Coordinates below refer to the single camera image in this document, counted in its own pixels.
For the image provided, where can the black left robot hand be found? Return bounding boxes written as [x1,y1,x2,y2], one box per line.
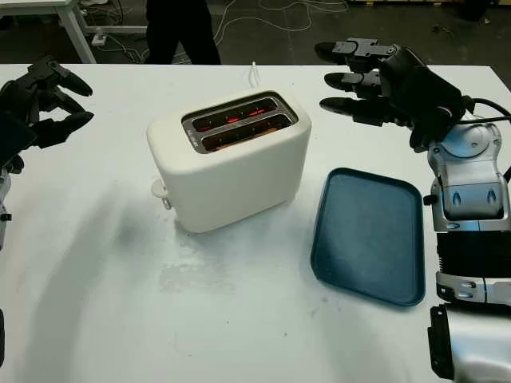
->
[0,55,95,176]

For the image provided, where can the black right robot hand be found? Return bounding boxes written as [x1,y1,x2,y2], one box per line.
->
[314,38,447,153]

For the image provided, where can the browned toast slice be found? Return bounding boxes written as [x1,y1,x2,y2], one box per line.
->
[213,125,279,152]

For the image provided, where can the person in dark trousers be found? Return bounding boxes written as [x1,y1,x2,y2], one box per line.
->
[145,0,223,65]

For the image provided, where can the white two-slot toaster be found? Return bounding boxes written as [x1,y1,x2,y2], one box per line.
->
[146,90,312,235]

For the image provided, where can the white background desk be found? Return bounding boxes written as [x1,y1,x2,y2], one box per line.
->
[0,0,149,65]

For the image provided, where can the black equipment base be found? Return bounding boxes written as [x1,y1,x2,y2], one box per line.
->
[457,0,486,23]

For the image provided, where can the dark blue plastic tray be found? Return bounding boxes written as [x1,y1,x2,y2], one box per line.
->
[310,167,425,307]

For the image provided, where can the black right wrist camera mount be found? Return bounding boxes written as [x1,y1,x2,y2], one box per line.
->
[406,65,466,129]

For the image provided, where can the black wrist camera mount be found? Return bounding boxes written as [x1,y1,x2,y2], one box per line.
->
[406,65,466,129]
[0,111,39,164]

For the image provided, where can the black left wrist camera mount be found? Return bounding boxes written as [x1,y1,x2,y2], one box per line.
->
[0,111,39,164]

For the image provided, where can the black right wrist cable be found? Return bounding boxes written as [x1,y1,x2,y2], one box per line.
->
[461,94,511,121]

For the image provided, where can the thin white floor cable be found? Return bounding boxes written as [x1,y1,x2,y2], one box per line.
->
[105,34,149,64]

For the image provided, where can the white toaster power cord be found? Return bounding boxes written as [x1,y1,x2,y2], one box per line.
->
[248,61,263,89]

